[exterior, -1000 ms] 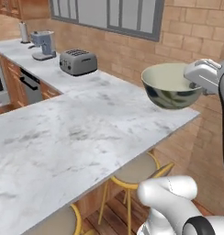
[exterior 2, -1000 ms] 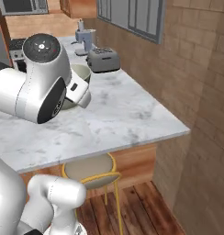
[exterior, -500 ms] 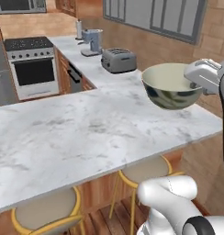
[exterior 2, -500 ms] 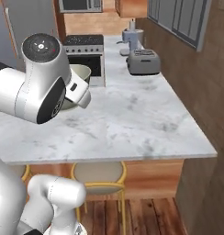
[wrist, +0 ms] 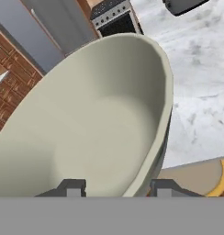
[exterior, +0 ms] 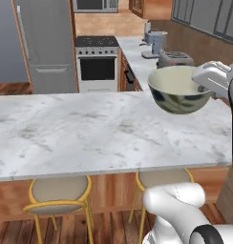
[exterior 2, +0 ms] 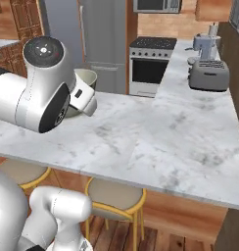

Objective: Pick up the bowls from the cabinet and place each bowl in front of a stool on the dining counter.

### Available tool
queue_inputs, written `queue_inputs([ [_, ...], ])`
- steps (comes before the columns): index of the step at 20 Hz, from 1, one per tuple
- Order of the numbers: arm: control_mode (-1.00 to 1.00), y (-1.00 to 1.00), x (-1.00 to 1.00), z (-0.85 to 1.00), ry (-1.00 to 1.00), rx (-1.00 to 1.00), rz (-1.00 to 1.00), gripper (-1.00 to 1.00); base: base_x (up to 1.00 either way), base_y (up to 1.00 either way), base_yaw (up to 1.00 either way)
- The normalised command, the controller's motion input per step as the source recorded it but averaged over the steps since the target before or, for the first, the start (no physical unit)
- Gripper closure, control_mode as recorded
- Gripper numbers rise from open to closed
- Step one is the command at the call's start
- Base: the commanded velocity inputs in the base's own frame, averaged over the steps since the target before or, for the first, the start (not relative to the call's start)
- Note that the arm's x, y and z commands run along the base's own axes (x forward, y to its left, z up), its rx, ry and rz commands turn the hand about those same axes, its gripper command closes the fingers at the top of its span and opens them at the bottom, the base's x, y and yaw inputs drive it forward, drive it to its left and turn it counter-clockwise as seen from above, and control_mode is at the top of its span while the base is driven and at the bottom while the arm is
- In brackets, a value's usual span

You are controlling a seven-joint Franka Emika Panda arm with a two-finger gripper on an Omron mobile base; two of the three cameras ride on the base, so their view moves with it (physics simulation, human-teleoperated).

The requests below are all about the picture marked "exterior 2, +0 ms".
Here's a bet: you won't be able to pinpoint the grey microwave oven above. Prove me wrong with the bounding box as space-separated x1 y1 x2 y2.
132 0 183 15

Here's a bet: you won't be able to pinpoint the wooden base cupboards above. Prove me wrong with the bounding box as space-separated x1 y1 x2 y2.
0 40 28 78

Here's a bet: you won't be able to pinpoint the yellow stool with beige seat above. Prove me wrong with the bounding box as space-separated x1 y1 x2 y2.
84 176 148 251
0 158 53 191

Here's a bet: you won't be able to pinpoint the grey fridge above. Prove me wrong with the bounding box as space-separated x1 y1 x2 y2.
38 0 127 95

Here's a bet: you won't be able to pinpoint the white paper towel roll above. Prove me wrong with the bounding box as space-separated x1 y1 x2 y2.
208 22 220 38

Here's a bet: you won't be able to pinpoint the pale blue stand mixer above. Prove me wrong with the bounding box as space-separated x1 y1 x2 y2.
184 32 221 66

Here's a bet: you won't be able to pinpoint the wooden wall cupboard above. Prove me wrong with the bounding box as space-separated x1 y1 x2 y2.
194 0 234 23

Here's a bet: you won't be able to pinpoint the white oven with black hob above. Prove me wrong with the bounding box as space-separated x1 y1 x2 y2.
128 35 178 99

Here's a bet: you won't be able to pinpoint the tall wooden cupboard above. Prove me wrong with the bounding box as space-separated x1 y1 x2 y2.
8 0 45 44

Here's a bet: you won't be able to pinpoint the grey toaster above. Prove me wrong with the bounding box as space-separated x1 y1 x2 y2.
187 59 230 93

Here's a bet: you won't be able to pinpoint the pale green bowl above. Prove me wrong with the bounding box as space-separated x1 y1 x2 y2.
64 68 99 119

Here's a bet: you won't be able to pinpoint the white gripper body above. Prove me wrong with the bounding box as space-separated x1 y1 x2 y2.
80 95 98 118

